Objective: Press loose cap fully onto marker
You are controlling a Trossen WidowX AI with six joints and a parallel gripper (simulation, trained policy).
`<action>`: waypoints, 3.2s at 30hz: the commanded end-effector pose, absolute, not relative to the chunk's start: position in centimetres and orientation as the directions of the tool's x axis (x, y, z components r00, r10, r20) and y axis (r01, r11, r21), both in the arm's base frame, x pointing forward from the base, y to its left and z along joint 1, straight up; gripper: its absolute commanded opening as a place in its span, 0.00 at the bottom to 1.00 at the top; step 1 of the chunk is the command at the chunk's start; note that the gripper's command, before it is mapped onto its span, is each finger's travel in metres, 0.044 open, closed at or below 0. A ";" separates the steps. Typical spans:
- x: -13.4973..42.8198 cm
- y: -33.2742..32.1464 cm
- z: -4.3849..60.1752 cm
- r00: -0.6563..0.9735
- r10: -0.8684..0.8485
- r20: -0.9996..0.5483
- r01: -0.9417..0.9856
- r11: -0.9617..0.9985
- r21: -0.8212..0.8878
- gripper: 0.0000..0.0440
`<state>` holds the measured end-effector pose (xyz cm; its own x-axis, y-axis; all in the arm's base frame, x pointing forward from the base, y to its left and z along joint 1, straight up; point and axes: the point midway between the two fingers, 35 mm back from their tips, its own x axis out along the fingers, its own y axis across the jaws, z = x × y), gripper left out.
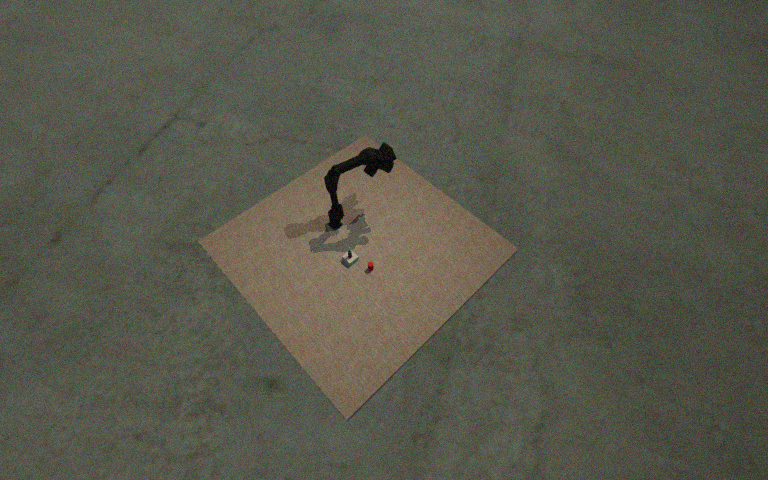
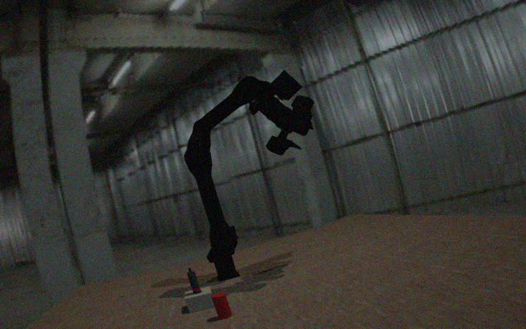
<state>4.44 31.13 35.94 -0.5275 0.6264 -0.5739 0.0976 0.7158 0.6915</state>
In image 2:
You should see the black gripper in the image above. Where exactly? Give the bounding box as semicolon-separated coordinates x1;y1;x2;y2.
266;95;314;156

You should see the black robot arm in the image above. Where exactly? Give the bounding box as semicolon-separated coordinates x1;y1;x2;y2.
184;71;312;282

